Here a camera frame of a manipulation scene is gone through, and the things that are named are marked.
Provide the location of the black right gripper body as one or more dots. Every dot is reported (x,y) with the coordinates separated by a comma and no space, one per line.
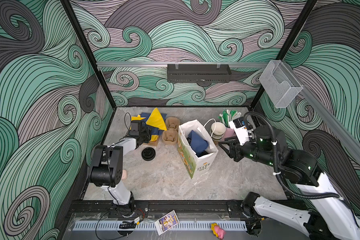
(253,151)

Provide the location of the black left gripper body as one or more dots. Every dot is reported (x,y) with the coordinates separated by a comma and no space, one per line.
(144,135)

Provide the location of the single yellow napkin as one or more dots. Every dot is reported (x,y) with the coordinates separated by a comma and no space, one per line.
(156,120)

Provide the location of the single navy blue napkin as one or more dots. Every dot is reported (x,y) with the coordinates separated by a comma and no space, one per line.
(197,144)

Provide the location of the white paper takeout bag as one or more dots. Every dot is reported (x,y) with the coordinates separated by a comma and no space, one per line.
(195,166)

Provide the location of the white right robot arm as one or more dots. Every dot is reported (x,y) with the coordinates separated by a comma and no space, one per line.
(300,174)

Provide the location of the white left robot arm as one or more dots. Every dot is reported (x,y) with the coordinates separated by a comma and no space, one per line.
(106,168)

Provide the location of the pink straw holder cup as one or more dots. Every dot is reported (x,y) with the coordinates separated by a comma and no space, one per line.
(229,134)

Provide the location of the brown cardboard napkin tray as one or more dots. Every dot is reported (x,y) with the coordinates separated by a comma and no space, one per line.
(153,143)

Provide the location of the stack of black cup lids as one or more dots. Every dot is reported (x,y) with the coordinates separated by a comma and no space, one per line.
(148,154)

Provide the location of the stack of green paper cups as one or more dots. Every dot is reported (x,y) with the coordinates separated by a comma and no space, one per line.
(217,131)

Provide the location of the brown cup sleeve pile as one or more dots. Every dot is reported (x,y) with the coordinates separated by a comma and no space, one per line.
(170,136)

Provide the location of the wrapped straws bundle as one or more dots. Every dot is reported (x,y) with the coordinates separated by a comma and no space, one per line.
(229,115)

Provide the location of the pink oval soap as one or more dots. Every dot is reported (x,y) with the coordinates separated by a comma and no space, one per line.
(124,174)

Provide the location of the pink yellow toy figure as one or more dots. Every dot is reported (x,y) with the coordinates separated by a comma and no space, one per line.
(218,231)

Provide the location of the colourful picture card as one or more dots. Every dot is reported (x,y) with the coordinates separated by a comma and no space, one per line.
(167,222)

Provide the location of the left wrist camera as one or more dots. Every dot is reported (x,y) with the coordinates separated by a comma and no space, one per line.
(135,125)

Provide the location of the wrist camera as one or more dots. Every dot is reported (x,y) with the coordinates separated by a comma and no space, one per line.
(240,127)
(135,125)

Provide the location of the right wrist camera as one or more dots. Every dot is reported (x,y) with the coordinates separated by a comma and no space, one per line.
(240,127)

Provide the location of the black wall shelf tray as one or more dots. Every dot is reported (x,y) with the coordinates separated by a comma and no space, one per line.
(205,74)

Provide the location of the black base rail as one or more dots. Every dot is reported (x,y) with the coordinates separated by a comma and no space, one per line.
(151,209)

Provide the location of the clear acrylic wall holder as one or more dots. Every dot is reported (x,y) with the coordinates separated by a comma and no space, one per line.
(280,83)

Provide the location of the aluminium wall rail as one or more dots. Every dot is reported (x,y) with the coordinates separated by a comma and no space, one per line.
(154,64)

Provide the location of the black corner frame post left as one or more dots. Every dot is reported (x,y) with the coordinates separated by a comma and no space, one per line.
(83,41)

